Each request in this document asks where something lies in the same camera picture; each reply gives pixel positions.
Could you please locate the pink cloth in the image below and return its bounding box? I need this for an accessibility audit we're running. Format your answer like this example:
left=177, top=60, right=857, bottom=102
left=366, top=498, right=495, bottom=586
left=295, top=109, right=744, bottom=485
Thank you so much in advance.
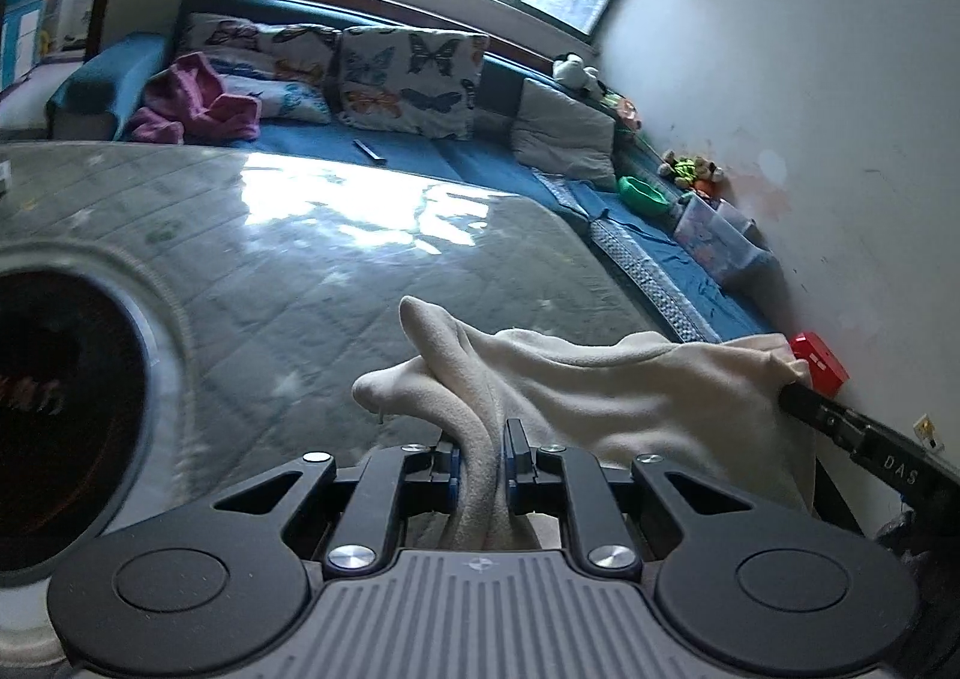
left=131, top=52, right=263, bottom=143

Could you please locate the blue sofa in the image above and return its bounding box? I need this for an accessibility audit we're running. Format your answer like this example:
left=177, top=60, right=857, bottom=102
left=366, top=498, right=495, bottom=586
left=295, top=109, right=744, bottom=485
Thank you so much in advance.
left=45, top=0, right=781, bottom=342

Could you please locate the clear plastic storage box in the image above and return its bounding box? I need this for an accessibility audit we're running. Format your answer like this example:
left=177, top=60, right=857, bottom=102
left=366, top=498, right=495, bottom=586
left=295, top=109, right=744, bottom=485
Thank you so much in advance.
left=673, top=195, right=773, bottom=284

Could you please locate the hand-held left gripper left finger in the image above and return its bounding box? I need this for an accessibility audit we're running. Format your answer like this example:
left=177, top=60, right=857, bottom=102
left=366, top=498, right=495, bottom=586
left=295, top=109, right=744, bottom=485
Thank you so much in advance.
left=210, top=435, right=462, bottom=573

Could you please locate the colourful toy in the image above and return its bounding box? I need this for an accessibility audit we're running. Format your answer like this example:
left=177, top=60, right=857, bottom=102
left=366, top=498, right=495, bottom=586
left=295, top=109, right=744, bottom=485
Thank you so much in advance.
left=604, top=92, right=644, bottom=132

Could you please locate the blue box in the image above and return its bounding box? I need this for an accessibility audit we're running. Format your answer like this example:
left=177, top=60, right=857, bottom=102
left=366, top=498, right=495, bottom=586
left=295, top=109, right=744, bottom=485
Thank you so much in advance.
left=0, top=0, right=59, bottom=93

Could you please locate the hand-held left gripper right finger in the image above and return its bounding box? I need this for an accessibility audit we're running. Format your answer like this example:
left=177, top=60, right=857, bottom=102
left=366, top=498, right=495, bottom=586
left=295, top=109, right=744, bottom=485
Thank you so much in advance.
left=501, top=418, right=751, bottom=573

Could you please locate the red plastic stool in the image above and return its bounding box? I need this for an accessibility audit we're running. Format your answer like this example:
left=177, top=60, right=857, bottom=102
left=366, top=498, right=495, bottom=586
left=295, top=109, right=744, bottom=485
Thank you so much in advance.
left=787, top=330, right=850, bottom=396

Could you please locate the brown and green plush toy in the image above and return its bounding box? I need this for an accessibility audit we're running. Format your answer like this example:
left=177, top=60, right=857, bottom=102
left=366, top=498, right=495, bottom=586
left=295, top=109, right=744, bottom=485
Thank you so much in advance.
left=658, top=152, right=725, bottom=192

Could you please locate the green bowl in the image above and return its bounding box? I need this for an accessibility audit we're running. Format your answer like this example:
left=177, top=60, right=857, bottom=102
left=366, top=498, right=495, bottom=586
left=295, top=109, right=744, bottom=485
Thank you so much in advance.
left=616, top=175, right=672, bottom=216

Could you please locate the black round induction cooktop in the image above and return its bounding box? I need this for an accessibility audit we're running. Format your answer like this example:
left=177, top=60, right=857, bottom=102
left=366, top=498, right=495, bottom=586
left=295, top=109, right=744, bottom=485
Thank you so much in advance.
left=0, top=270, right=147, bottom=575

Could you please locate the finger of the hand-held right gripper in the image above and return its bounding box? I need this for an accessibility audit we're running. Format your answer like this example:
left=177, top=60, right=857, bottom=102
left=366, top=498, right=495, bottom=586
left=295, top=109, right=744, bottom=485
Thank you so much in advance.
left=778, top=382, right=960, bottom=500

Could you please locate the panda plush toy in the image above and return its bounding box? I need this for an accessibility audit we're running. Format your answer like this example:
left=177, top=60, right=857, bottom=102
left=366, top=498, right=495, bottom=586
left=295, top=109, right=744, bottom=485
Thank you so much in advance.
left=553, top=52, right=605, bottom=96

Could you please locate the grey pillow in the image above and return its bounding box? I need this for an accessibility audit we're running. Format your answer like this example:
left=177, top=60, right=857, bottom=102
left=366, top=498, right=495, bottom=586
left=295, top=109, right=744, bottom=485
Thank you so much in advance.
left=510, top=79, right=617, bottom=191

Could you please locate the butterfly print pillow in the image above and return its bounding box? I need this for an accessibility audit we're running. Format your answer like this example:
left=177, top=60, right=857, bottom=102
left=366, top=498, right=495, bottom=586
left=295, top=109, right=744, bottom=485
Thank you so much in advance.
left=178, top=11, right=342, bottom=83
left=214, top=73, right=332, bottom=125
left=334, top=26, right=490, bottom=141

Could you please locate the cream fleece garment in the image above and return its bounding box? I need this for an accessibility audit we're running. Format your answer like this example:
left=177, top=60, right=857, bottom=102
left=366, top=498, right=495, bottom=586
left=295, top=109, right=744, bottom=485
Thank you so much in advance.
left=351, top=295, right=818, bottom=552

